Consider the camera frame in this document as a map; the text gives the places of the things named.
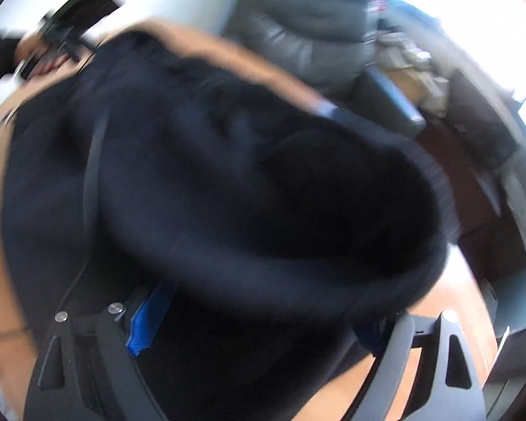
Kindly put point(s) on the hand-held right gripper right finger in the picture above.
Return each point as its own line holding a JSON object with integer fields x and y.
{"x": 399, "y": 351}

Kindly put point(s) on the dark navy garment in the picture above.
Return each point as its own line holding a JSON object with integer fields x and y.
{"x": 228, "y": 193}

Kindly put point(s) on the black box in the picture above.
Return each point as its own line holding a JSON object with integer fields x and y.
{"x": 390, "y": 105}

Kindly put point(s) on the person's left hand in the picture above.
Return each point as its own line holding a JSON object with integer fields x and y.
{"x": 44, "y": 62}

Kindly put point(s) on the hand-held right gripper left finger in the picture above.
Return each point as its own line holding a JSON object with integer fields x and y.
{"x": 145, "y": 325}

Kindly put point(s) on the pile of clutter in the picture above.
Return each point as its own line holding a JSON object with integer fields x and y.
{"x": 425, "y": 65}

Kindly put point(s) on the dark cabinet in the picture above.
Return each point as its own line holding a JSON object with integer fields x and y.
{"x": 493, "y": 175}

